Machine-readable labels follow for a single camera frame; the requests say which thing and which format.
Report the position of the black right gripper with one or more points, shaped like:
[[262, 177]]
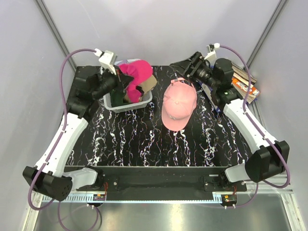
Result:
[[182, 66]]

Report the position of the dark green cap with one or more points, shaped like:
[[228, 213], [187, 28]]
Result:
[[117, 98]]

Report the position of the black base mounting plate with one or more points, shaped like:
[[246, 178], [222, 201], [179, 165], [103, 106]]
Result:
[[166, 184]]

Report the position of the white plastic basket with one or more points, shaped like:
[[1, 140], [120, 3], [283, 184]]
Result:
[[130, 106]]

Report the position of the beige baseball cap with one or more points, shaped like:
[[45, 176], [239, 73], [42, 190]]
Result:
[[146, 85]]

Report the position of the magenta baseball cap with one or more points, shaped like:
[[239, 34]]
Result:
[[141, 71]]

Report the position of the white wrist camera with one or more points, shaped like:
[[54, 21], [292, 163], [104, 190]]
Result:
[[211, 51], [106, 60]]

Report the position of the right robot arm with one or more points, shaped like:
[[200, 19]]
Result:
[[269, 156]]

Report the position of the orange paperback book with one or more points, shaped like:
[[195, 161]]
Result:
[[242, 89]]

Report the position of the light pink baseball cap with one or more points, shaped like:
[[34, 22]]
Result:
[[179, 102]]

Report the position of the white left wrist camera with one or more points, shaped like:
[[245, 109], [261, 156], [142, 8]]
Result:
[[106, 60]]

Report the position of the blue ring binder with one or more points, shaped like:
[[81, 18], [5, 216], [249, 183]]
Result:
[[208, 91]]

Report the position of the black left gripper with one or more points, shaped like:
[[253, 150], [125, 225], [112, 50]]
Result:
[[121, 80]]

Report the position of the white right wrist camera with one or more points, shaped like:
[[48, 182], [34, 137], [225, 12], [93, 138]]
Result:
[[211, 51]]

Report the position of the tan paperback book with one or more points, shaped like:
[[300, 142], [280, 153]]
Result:
[[240, 72]]

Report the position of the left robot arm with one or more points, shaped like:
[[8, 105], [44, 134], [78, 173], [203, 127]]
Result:
[[48, 176]]

